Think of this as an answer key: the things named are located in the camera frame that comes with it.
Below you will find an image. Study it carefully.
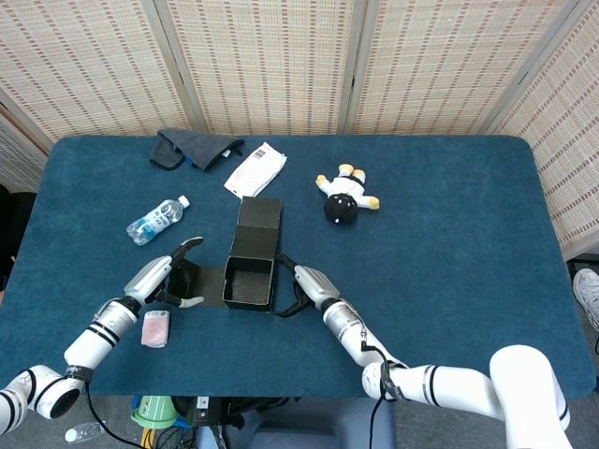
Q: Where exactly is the grey folded cloth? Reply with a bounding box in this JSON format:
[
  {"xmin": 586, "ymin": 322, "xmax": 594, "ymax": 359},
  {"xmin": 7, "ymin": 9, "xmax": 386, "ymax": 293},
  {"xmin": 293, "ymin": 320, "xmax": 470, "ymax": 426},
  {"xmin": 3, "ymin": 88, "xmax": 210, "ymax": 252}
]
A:
[{"xmin": 149, "ymin": 128, "xmax": 246, "ymax": 173}]

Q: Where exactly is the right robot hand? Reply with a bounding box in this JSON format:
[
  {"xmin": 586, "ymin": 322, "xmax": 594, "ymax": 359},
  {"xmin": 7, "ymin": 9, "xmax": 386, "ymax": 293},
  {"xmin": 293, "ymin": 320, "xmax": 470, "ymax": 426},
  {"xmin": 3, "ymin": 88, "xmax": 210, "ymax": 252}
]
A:
[{"xmin": 273, "ymin": 252, "xmax": 342, "ymax": 319}]

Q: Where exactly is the black box with white label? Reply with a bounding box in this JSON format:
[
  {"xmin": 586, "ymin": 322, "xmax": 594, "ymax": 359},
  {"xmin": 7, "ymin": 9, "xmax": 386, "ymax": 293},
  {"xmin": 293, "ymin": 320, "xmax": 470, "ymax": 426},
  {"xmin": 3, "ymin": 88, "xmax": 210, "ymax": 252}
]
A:
[{"xmin": 180, "ymin": 396, "xmax": 226, "ymax": 427}]

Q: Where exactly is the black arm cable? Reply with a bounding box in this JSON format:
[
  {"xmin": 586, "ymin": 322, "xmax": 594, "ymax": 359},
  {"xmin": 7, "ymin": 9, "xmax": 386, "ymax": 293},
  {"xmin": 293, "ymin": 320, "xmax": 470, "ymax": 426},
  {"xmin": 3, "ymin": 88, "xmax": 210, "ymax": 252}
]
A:
[
  {"xmin": 358, "ymin": 326, "xmax": 399, "ymax": 449},
  {"xmin": 83, "ymin": 381, "xmax": 152, "ymax": 449}
]

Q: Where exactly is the crushed clear plastic bottle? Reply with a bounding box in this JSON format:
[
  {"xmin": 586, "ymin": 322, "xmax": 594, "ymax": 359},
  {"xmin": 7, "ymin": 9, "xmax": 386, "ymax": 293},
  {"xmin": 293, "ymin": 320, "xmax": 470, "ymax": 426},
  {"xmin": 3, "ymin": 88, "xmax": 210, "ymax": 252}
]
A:
[{"xmin": 64, "ymin": 419, "xmax": 109, "ymax": 444}]

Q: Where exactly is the pink tissue pack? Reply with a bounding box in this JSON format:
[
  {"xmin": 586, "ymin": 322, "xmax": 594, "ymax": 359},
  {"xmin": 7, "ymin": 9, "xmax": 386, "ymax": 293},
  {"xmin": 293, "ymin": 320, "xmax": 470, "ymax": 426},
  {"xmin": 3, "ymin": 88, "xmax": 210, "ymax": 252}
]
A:
[{"xmin": 140, "ymin": 310, "xmax": 171, "ymax": 350}]

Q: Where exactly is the black and white plush doll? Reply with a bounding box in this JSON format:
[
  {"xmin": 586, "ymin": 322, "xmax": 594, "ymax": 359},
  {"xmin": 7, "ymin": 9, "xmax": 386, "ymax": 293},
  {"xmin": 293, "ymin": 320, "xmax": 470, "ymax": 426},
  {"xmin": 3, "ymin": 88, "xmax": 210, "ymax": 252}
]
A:
[{"xmin": 315, "ymin": 163, "xmax": 381, "ymax": 226}]

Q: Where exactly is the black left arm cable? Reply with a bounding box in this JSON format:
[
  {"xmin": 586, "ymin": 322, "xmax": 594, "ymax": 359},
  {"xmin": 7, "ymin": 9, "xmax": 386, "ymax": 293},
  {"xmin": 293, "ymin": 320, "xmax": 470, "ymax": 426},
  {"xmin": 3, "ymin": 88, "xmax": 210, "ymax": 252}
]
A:
[{"xmin": 83, "ymin": 381, "xmax": 152, "ymax": 449}]

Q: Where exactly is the green plastic cup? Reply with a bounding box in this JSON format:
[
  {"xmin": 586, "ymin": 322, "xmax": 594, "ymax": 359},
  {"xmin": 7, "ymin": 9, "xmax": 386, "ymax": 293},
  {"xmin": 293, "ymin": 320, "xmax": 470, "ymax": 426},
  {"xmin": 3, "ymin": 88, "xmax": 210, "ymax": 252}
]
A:
[{"xmin": 130, "ymin": 395, "xmax": 180, "ymax": 429}]

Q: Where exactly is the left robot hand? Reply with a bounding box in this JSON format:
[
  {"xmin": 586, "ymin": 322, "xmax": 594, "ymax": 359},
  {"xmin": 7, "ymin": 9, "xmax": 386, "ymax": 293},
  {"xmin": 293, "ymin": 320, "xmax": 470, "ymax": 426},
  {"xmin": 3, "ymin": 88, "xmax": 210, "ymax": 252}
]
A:
[{"xmin": 123, "ymin": 236, "xmax": 206, "ymax": 310}]

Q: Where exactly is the blue felt table cover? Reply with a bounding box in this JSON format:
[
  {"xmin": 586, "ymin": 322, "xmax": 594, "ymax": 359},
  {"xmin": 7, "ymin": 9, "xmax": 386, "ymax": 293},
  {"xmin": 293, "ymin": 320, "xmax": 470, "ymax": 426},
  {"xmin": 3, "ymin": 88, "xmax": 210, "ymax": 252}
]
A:
[{"xmin": 0, "ymin": 135, "xmax": 596, "ymax": 402}]

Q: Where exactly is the clear plastic water bottle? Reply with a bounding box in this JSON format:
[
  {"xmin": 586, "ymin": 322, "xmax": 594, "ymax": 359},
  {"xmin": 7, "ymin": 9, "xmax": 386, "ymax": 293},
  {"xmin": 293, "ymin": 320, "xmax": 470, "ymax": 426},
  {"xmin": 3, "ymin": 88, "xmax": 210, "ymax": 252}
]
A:
[{"xmin": 125, "ymin": 195, "xmax": 191, "ymax": 247}]

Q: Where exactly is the black cardboard box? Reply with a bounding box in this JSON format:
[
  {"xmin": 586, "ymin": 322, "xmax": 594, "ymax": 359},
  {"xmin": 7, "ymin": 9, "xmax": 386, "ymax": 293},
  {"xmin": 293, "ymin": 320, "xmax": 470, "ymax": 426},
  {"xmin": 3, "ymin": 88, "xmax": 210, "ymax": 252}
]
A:
[{"xmin": 180, "ymin": 196, "xmax": 285, "ymax": 313}]

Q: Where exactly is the black cable bundle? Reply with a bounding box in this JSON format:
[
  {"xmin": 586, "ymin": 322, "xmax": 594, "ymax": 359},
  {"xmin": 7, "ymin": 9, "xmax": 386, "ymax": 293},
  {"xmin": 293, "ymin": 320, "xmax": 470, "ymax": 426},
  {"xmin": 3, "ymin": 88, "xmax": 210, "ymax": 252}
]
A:
[{"xmin": 224, "ymin": 396, "xmax": 300, "ymax": 429}]

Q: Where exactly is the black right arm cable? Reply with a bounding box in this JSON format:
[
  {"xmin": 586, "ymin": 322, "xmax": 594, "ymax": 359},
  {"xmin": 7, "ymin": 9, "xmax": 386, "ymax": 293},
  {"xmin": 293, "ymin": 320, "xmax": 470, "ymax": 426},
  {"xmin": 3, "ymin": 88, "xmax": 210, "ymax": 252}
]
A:
[{"xmin": 358, "ymin": 326, "xmax": 399, "ymax": 449}]

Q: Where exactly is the white wet wipes pack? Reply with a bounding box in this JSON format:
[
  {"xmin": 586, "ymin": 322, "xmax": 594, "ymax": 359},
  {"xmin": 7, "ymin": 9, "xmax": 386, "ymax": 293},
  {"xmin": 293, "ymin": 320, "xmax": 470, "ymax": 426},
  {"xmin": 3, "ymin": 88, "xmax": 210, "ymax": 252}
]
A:
[{"xmin": 223, "ymin": 141, "xmax": 288, "ymax": 200}]

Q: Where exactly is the white sneaker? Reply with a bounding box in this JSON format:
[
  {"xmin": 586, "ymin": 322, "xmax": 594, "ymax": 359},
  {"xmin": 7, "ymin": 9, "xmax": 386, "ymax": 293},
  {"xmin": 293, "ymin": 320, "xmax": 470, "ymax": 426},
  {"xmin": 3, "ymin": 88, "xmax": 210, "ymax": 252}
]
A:
[{"xmin": 572, "ymin": 268, "xmax": 599, "ymax": 328}]

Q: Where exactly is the woven bamboo screen panel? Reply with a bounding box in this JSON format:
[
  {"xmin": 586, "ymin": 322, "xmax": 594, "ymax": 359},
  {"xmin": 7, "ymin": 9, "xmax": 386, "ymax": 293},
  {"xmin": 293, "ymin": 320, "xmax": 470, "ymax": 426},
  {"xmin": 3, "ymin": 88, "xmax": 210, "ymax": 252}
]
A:
[
  {"xmin": 0, "ymin": 91, "xmax": 55, "ymax": 196},
  {"xmin": 486, "ymin": 0, "xmax": 599, "ymax": 261},
  {"xmin": 0, "ymin": 0, "xmax": 193, "ymax": 141},
  {"xmin": 345, "ymin": 0, "xmax": 581, "ymax": 137},
  {"xmin": 153, "ymin": 0, "xmax": 366, "ymax": 137}
]

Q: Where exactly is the person in black clothing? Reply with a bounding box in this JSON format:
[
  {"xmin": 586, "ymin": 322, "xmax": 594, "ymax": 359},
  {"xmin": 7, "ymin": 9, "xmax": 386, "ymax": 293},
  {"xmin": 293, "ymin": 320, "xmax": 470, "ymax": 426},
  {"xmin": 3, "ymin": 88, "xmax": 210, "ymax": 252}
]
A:
[{"xmin": 0, "ymin": 184, "xmax": 37, "ymax": 300}]

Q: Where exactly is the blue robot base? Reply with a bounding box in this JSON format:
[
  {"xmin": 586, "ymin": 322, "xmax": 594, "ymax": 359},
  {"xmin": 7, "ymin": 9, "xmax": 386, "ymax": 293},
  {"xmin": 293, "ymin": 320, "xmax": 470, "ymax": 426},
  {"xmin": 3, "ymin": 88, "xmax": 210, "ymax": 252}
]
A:
[{"xmin": 194, "ymin": 397, "xmax": 398, "ymax": 449}]

